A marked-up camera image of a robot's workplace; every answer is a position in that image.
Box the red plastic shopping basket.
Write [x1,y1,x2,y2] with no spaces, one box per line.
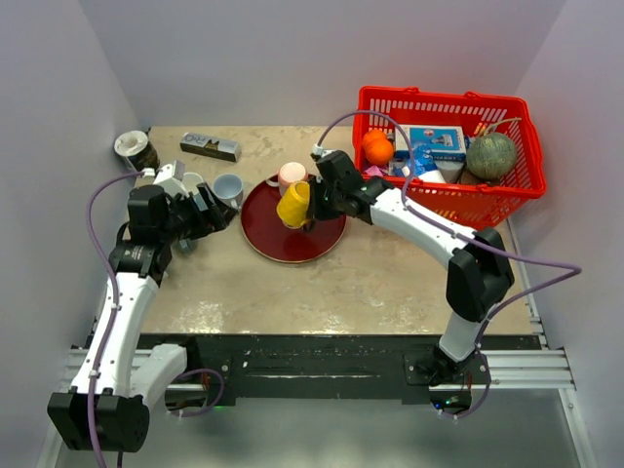
[352,86,547,229]

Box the grey footed mug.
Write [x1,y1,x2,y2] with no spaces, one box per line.
[213,174,244,211]

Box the orange ball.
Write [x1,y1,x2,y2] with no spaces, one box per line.
[362,129,394,166]

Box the light blue faceted mug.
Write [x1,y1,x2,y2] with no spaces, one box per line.
[181,172,205,197]

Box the round red lacquer tray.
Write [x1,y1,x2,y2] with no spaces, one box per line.
[241,175,347,263]

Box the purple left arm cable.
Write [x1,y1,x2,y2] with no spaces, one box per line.
[85,169,147,468]

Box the silver black rectangular box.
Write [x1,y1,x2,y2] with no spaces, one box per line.
[179,132,242,163]

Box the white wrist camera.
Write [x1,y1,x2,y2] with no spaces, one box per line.
[311,143,332,162]
[141,160,188,197]

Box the pink mug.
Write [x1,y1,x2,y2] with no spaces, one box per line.
[265,162,308,196]

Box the black face tissue roll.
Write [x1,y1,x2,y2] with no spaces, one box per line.
[113,131,160,172]

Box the yellow mug black handle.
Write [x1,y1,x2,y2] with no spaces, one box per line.
[276,181,311,229]

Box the green melon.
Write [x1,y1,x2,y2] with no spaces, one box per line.
[466,132,518,180]

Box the blue white bottle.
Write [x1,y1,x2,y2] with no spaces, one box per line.
[401,144,446,183]

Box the dark teal faceted mug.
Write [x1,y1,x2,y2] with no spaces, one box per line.
[177,239,198,254]

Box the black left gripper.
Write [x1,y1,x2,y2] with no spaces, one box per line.
[159,181,237,245]

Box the blue white product box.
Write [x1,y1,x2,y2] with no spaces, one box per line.
[394,125,467,162]

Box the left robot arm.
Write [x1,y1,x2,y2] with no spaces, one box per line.
[47,182,236,454]

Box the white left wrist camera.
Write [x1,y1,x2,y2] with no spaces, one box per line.
[141,160,188,197]

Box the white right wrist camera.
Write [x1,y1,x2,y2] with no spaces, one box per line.
[311,143,332,162]

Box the aluminium frame rail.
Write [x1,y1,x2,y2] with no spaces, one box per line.
[35,218,597,468]

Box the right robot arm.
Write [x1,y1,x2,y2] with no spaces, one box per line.
[308,147,515,385]

